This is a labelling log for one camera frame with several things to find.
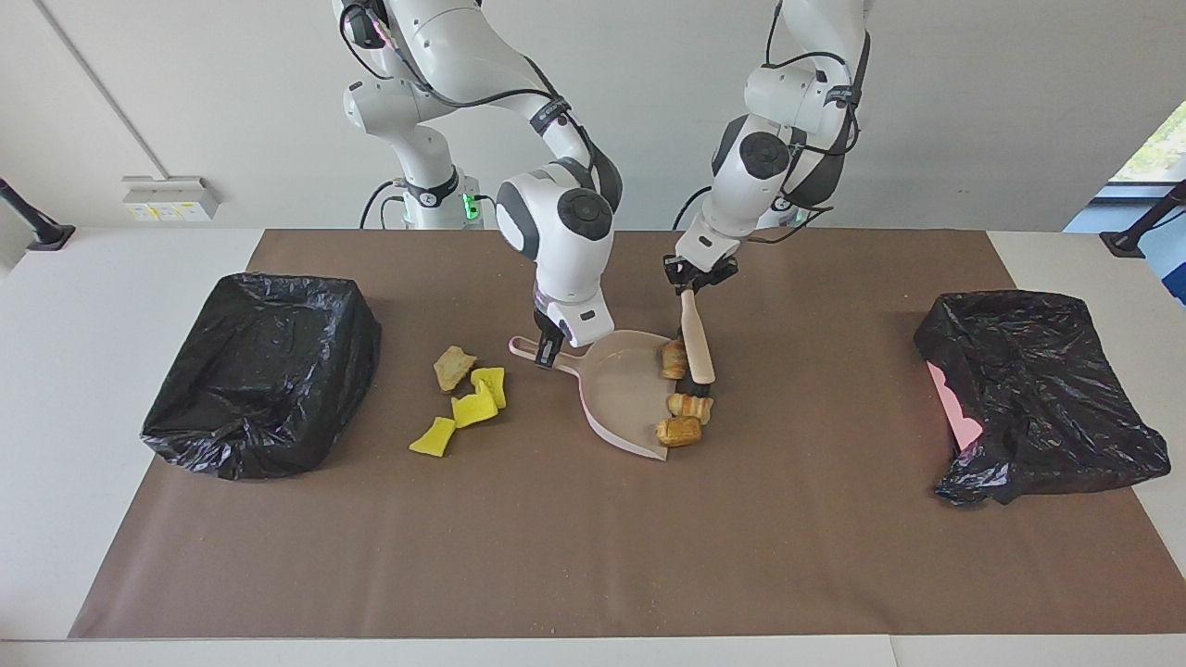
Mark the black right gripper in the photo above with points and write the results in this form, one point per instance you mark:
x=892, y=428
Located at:
x=548, y=324

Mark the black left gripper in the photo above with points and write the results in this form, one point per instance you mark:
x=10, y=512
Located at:
x=700, y=267

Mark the yellow sponge piece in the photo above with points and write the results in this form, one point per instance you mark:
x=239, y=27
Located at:
x=491, y=384
x=433, y=438
x=474, y=409

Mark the beige plastic dustpan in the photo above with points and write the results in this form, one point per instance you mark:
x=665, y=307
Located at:
x=621, y=389

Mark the striped croissant piece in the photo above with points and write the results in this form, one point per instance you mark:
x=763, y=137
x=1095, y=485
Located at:
x=673, y=359
x=690, y=408

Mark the tan sponge chunk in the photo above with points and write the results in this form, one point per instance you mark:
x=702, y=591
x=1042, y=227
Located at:
x=454, y=369

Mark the brown bread roll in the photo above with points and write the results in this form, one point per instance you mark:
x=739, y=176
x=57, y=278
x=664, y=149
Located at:
x=678, y=433

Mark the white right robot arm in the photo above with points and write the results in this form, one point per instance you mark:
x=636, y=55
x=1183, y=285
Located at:
x=565, y=269

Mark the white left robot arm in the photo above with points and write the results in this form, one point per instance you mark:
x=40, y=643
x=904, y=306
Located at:
x=732, y=208

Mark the pink plastic bin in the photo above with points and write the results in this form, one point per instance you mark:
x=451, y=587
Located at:
x=954, y=408

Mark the black bag lined bin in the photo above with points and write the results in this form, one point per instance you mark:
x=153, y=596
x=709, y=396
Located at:
x=259, y=371

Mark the black bag pink bin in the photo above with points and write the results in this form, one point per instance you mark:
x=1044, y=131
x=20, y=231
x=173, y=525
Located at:
x=1047, y=398

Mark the brown paper table mat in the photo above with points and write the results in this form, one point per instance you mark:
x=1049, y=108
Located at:
x=593, y=574

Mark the black clamp stand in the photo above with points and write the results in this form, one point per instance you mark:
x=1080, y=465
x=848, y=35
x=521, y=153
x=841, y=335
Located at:
x=51, y=236
x=1126, y=243

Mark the bright window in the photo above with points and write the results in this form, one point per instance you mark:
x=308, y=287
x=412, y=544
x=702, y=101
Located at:
x=1154, y=148

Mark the white wall socket box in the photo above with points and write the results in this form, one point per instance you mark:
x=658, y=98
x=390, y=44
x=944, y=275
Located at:
x=171, y=196

